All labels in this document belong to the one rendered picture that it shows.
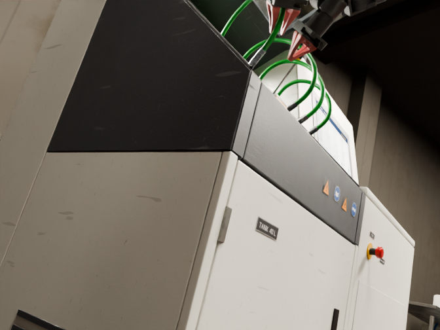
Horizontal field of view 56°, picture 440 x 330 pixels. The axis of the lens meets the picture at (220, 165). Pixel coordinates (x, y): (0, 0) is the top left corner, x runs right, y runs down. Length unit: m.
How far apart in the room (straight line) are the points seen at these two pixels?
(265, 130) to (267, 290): 0.31
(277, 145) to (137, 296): 0.38
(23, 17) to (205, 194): 2.23
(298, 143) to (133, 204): 0.37
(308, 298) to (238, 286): 0.30
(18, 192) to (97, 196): 0.32
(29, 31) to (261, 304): 2.27
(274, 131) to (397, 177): 4.43
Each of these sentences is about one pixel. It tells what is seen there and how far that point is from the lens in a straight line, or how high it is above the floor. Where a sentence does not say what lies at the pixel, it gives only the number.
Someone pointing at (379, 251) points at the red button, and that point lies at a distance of 1.38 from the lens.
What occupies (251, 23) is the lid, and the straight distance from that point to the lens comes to 1.64.
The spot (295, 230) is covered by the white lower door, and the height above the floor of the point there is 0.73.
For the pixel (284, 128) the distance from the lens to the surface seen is 0.86.
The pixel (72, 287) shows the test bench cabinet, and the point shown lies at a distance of 0.88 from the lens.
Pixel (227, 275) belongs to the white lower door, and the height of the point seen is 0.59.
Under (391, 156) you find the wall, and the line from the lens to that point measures 5.14.
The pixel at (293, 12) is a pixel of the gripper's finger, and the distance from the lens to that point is 1.11.
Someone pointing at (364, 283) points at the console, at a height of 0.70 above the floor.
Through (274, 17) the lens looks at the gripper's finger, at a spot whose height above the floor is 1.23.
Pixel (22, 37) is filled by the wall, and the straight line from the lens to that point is 2.75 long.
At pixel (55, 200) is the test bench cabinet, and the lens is 1.02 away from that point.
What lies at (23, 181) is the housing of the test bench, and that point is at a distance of 1.18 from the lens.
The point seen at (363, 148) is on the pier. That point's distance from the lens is 4.39.
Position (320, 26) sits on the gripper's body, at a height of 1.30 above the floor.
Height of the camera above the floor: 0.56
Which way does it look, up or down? 17 degrees up
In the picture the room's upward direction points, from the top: 15 degrees clockwise
